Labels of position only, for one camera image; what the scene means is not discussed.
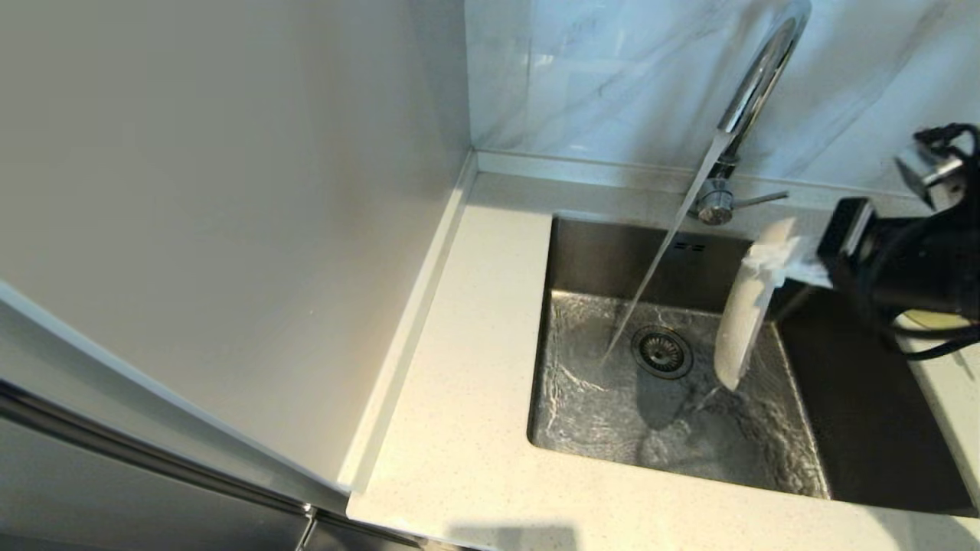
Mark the round metal drain strainer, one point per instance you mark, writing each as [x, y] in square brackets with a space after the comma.
[661, 353]

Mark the grey metal appliance door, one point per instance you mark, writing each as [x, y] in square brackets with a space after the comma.
[115, 490]

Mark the stainless steel sink basin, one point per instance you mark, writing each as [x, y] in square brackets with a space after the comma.
[612, 428]

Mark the chrome gooseneck kitchen faucet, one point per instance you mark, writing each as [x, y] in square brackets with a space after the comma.
[758, 84]

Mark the yellow plastic bowl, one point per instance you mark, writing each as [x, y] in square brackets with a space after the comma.
[938, 320]

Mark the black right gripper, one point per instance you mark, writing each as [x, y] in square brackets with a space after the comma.
[919, 268]

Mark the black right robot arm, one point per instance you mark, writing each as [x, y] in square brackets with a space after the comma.
[938, 164]

